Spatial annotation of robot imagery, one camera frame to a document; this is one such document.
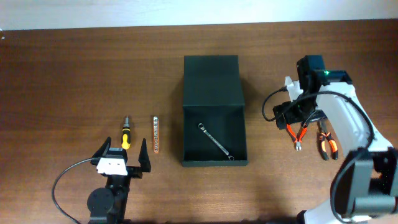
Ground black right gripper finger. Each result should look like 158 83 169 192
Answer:
272 101 292 130
303 110 327 125

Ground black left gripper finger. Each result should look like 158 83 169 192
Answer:
138 138 152 173
92 137 111 158

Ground orange black handled pliers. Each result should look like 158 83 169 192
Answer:
318 120 339 161

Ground red handled small cutters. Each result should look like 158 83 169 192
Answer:
286 124 308 151

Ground silver ring spanner wrench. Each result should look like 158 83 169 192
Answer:
198 123 234 161

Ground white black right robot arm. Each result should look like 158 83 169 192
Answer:
273 55 397 223

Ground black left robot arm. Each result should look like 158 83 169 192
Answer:
87 138 151 224

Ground yellow black screwdriver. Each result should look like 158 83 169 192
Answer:
121 116 131 150

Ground black open storage box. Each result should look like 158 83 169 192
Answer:
182 55 248 167

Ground orange socket bit rail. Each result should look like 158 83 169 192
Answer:
152 116 159 154

